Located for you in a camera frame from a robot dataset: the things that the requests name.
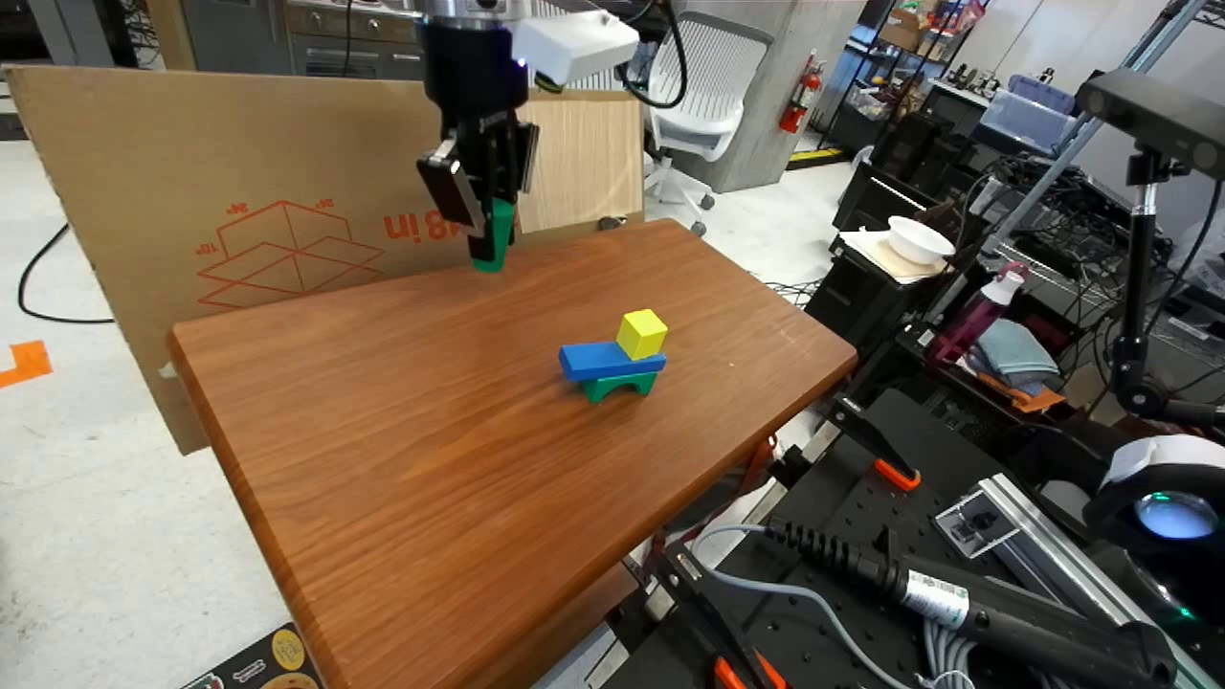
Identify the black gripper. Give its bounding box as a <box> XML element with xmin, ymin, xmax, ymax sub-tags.
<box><xmin>414</xmin><ymin>17</ymin><xmax>539</xmax><ymax>241</ymax></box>

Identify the green cylinder block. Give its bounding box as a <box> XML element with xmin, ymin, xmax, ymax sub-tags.
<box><xmin>468</xmin><ymin>195</ymin><xmax>519</xmax><ymax>280</ymax></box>

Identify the blue flat block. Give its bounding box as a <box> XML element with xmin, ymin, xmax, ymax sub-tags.
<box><xmin>556</xmin><ymin>338</ymin><xmax>671</xmax><ymax>386</ymax></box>

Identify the yellow cube block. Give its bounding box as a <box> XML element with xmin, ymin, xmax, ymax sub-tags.
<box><xmin>612</xmin><ymin>308</ymin><xmax>673</xmax><ymax>365</ymax></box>

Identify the green arch block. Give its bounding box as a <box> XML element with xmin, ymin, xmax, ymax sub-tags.
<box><xmin>572</xmin><ymin>365</ymin><xmax>664</xmax><ymax>407</ymax></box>

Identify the light wood panel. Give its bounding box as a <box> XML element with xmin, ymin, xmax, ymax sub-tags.
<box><xmin>512</xmin><ymin>89</ymin><xmax>646</xmax><ymax>241</ymax></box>

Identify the white mesh office chair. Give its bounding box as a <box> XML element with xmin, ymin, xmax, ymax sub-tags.
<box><xmin>642</xmin><ymin>0</ymin><xmax>775</xmax><ymax>241</ymax></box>

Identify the cardboard sheet with red print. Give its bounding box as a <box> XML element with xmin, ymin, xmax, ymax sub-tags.
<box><xmin>3</xmin><ymin>61</ymin><xmax>646</xmax><ymax>457</ymax></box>

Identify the red fire extinguisher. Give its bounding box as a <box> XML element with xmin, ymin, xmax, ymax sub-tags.
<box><xmin>775</xmin><ymin>47</ymin><xmax>825</xmax><ymax>139</ymax></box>

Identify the white bowl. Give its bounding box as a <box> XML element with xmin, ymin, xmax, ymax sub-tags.
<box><xmin>884</xmin><ymin>211</ymin><xmax>962</xmax><ymax>273</ymax></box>

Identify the orange floor tape mark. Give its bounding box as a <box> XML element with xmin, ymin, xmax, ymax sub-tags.
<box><xmin>0</xmin><ymin>338</ymin><xmax>57</xmax><ymax>392</ymax></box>

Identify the black perforated breadboard table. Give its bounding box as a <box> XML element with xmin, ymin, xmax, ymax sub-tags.
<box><xmin>608</xmin><ymin>379</ymin><xmax>1225</xmax><ymax>689</ymax></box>

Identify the black card with gold circles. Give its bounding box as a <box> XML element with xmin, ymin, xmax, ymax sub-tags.
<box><xmin>178</xmin><ymin>619</ymin><xmax>326</xmax><ymax>689</ymax></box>

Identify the blue storage crate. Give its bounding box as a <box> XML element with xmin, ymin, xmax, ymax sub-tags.
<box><xmin>976</xmin><ymin>74</ymin><xmax>1089</xmax><ymax>162</ymax></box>

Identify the teal cloth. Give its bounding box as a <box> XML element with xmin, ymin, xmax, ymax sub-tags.
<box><xmin>970</xmin><ymin>314</ymin><xmax>1064</xmax><ymax>392</ymax></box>

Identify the black round lit device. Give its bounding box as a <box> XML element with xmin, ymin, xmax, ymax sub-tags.
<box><xmin>1083</xmin><ymin>434</ymin><xmax>1225</xmax><ymax>625</ymax></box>

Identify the black floor cable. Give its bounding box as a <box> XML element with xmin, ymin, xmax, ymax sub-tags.
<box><xmin>11</xmin><ymin>220</ymin><xmax>121</xmax><ymax>329</ymax></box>

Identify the thin grey cable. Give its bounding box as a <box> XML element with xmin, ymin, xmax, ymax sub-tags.
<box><xmin>691</xmin><ymin>560</ymin><xmax>913</xmax><ymax>689</ymax></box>

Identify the black clamp with orange handle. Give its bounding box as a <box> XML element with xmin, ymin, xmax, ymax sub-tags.
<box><xmin>653</xmin><ymin>539</ymin><xmax>794</xmax><ymax>689</ymax></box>
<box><xmin>825</xmin><ymin>394</ymin><xmax>925</xmax><ymax>498</ymax></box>

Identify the black camera stand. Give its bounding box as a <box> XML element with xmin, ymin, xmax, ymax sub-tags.
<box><xmin>1102</xmin><ymin>144</ymin><xmax>1225</xmax><ymax>434</ymax></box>

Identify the black camera on stand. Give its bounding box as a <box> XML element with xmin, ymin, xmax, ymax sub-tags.
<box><xmin>1073</xmin><ymin>64</ymin><xmax>1225</xmax><ymax>181</ymax></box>

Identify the grey cable bundle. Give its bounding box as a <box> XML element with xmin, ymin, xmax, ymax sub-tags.
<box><xmin>913</xmin><ymin>619</ymin><xmax>987</xmax><ymax>689</ymax></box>

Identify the aluminium profile rail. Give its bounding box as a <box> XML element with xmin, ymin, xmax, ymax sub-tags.
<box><xmin>933</xmin><ymin>471</ymin><xmax>1225</xmax><ymax>689</ymax></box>

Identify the black corrugated cable conduit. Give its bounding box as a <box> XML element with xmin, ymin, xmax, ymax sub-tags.
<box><xmin>761</xmin><ymin>516</ymin><xmax>1182</xmax><ymax>689</ymax></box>

